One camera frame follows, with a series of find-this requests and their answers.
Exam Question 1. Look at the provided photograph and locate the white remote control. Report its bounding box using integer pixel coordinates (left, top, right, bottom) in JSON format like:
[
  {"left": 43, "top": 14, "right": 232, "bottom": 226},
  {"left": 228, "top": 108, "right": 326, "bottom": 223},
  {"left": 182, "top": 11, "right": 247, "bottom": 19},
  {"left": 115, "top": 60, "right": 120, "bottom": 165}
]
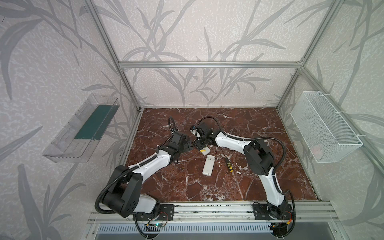
[{"left": 203, "top": 155, "right": 216, "bottom": 177}]

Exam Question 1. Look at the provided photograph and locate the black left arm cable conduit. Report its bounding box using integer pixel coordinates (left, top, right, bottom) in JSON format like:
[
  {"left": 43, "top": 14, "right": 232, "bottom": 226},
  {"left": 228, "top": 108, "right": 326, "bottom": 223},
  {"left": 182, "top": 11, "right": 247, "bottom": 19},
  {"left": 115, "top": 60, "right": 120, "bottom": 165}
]
[{"left": 94, "top": 116, "right": 181, "bottom": 214}]

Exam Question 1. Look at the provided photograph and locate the white air conditioner remote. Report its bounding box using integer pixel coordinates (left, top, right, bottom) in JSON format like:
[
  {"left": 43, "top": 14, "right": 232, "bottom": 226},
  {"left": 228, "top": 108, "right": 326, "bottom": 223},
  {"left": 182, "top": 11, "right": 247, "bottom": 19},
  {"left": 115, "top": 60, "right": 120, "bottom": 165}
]
[{"left": 200, "top": 147, "right": 211, "bottom": 156}]

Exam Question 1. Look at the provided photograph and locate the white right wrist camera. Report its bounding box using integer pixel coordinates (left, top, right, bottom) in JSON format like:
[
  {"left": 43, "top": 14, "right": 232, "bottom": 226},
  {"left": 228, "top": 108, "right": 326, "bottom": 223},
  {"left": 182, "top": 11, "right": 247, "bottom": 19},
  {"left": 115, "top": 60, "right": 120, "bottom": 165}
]
[{"left": 190, "top": 125, "right": 200, "bottom": 139}]

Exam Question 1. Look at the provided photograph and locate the pink object in basket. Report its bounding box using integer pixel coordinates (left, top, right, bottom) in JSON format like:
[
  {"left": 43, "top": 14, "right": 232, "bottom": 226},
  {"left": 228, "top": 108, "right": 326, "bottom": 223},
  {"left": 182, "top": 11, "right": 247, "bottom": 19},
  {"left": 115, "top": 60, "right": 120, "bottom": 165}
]
[{"left": 311, "top": 144, "right": 324, "bottom": 159}]

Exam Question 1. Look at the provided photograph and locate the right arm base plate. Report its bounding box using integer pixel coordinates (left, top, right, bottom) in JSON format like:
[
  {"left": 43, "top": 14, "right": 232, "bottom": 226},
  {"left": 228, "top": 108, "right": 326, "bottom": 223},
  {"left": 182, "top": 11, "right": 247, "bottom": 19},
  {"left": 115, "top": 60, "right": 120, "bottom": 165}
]
[{"left": 252, "top": 201, "right": 295, "bottom": 221}]

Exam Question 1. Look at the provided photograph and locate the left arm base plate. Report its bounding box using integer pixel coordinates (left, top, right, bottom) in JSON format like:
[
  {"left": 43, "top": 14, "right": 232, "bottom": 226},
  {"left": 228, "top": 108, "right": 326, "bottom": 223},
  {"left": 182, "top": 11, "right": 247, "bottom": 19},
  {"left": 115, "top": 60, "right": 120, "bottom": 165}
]
[{"left": 134, "top": 204, "right": 175, "bottom": 221}]

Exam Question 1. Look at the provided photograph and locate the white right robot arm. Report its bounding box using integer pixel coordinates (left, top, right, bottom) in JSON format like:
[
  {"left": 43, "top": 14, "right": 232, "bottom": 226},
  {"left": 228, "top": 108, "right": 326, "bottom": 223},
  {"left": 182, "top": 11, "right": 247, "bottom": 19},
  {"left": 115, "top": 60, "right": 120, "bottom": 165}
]
[{"left": 191, "top": 123, "right": 288, "bottom": 219}]

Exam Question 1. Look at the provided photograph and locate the aluminium front rail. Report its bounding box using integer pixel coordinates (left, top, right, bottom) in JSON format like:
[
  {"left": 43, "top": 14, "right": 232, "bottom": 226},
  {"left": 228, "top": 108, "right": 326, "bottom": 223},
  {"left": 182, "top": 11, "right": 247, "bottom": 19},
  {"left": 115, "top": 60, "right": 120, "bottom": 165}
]
[{"left": 86, "top": 201, "right": 340, "bottom": 224}]

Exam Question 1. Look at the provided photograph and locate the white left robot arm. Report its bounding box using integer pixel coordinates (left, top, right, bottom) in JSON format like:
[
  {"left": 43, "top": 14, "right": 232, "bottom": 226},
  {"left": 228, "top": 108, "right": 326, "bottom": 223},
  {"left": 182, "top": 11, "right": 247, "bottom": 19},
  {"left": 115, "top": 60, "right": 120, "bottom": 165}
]
[{"left": 95, "top": 131, "right": 193, "bottom": 218}]

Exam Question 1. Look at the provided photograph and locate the clear plastic wall bin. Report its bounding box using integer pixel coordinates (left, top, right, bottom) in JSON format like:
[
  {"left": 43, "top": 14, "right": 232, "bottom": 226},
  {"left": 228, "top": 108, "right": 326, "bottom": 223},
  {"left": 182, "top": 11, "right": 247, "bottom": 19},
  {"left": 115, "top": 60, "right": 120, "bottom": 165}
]
[{"left": 43, "top": 94, "right": 120, "bottom": 163}]

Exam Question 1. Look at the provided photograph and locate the black yellow screwdriver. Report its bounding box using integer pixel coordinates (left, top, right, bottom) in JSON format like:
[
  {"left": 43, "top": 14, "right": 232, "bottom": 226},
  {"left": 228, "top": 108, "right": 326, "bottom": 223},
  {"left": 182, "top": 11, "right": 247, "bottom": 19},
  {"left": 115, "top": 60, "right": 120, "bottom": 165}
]
[{"left": 220, "top": 147, "right": 234, "bottom": 173}]

